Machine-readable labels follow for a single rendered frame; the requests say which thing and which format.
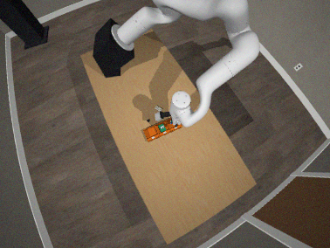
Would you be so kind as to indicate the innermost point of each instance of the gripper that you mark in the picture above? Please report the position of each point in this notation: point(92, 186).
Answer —
point(175, 121)

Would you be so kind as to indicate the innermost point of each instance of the orange rack of bins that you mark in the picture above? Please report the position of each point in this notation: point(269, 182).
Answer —
point(154, 132)

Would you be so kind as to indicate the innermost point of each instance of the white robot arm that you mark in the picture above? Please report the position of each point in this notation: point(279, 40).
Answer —
point(245, 46)

